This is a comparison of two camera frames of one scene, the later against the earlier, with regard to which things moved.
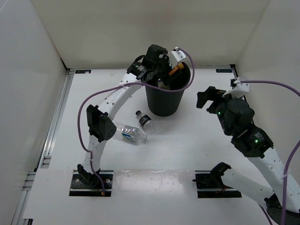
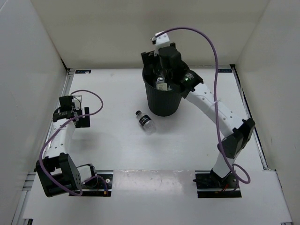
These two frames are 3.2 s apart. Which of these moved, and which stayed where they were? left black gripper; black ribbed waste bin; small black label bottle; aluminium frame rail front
Moved: left black gripper
Stayed: black ribbed waste bin; small black label bottle; aluminium frame rail front
